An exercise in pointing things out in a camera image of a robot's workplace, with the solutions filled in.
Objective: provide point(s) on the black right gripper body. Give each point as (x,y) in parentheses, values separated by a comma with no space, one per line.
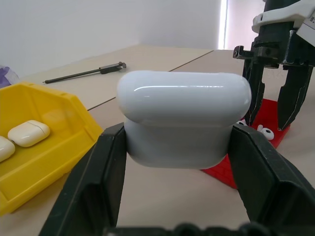
(275,41)

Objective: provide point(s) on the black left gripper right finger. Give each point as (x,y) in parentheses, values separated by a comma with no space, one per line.
(270,186)

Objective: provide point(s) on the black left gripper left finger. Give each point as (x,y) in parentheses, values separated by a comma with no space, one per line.
(83,186)

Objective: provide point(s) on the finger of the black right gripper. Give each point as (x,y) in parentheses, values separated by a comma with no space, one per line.
(254,91)
(294,98)

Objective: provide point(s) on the white earbud charging case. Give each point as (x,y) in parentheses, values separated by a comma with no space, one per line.
(182,118)
(5,148)
(28,134)

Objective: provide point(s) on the yellow plastic bin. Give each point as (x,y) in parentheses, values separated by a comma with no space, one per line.
(56,157)

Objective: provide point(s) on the white earbud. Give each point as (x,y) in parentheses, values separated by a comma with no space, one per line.
(267,134)
(242,123)

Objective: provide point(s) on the bright narrow window strip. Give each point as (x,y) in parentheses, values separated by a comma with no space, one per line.
(222,24)

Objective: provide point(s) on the thin black rod tool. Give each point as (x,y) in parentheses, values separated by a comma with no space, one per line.
(83,73)

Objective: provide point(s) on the purple translucent bag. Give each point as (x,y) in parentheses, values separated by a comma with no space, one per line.
(7,75)

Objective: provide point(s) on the red brick-pattern base plate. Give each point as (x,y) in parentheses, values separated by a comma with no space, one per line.
(269,107)

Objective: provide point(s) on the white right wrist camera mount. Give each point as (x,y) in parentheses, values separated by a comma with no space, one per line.
(283,13)

